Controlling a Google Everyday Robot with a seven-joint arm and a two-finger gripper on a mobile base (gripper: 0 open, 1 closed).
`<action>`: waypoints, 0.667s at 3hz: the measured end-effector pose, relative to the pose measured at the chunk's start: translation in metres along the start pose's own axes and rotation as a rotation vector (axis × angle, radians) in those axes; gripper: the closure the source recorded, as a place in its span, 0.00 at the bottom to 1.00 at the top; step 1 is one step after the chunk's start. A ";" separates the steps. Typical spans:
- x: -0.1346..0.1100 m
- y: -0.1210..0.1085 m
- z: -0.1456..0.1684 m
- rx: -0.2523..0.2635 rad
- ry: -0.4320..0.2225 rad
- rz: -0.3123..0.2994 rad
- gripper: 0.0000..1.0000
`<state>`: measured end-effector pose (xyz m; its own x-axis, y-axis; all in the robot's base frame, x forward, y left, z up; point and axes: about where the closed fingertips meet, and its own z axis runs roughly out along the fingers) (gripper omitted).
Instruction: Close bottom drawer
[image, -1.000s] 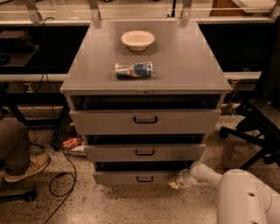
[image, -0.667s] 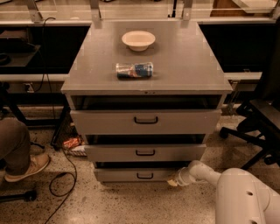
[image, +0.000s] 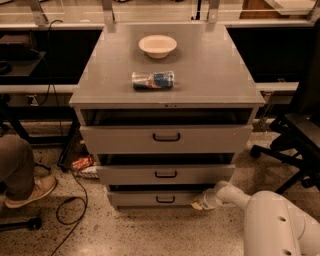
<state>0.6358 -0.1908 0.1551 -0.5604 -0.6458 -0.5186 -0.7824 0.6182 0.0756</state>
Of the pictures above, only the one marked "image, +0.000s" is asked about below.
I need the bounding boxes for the black floor cable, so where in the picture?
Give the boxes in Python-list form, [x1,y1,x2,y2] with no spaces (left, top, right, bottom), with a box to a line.
[39,19,89,256]

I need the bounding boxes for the black side table frame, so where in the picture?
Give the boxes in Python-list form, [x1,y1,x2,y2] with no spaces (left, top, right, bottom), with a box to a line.
[0,31,80,173]

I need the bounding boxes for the person's leg brown trousers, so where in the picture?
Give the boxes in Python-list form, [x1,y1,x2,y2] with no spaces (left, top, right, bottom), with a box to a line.
[0,136,34,201]

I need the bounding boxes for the tan shoe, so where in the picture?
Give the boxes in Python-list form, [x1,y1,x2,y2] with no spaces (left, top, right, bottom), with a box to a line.
[5,176,57,209]

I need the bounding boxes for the grey bottom drawer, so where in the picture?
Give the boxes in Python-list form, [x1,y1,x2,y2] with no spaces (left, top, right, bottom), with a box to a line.
[107,184,214,209]

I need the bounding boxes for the grey drawer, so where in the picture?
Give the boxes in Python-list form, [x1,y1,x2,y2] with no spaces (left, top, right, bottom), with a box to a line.
[80,109,252,154]
[97,153,235,186]
[107,184,214,209]

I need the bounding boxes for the crushed blue silver can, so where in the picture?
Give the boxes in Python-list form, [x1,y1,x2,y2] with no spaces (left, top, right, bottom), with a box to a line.
[132,71,175,89]

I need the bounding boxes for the black office chair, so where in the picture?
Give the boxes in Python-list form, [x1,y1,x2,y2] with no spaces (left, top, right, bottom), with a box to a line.
[250,19,320,194]

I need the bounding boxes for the grey top drawer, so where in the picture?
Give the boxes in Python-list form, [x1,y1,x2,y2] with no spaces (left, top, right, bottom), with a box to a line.
[80,109,252,154]

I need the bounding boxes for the grey middle drawer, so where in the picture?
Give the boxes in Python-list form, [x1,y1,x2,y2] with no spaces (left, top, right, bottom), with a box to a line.
[97,153,235,186]

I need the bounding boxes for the grey metal drawer cabinet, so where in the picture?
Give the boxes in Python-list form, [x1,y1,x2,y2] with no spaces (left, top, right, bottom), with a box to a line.
[68,22,267,209]

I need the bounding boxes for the orange snack packet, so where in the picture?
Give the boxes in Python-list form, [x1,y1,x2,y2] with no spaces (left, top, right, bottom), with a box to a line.
[71,156,94,171]

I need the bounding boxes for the white paper bowl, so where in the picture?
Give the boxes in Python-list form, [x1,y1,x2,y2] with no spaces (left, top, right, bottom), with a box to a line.
[138,35,177,59]

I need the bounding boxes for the black stool base leg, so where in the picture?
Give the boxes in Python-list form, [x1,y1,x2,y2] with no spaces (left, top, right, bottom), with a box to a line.
[0,217,42,232]

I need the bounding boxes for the white packet on floor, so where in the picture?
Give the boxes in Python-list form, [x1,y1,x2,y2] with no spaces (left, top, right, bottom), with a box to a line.
[76,166,98,179]

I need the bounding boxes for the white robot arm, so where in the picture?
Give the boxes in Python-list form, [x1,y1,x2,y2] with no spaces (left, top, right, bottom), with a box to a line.
[191,181,320,256]

